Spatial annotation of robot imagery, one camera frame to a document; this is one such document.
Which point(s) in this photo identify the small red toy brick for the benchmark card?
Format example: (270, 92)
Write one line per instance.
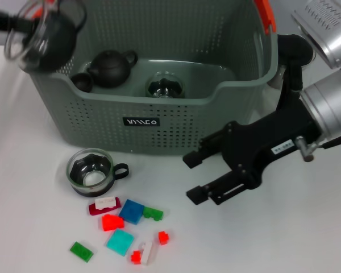
(136, 257)
(163, 238)

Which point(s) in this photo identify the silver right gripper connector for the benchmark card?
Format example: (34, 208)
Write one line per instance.
(304, 149)

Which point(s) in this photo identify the grey perforated storage bin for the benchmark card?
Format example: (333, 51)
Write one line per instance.
(102, 128)

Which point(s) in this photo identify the small black ceramic teacup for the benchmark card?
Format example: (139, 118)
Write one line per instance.
(82, 82)

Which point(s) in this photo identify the green flat toy plate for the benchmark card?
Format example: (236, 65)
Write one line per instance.
(82, 251)

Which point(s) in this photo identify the blue toy plate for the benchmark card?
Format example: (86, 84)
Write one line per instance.
(132, 211)

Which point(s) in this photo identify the large red toy brick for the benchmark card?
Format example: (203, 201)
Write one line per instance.
(112, 223)

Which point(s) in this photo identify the black ceramic teapot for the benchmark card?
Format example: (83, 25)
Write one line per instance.
(110, 68)

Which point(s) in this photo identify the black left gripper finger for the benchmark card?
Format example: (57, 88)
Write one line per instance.
(5, 20)

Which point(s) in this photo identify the short white toy brick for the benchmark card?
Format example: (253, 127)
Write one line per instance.
(105, 202)

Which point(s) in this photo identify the green toy brick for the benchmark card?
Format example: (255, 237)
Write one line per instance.
(153, 214)

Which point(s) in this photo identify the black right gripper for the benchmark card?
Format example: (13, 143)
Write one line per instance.
(258, 142)

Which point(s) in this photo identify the cyan toy plate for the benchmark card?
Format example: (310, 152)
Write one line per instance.
(120, 241)

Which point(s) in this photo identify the dark red toy brick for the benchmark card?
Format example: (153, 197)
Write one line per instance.
(91, 210)

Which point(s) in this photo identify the long white toy brick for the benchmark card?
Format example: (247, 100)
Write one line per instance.
(147, 253)

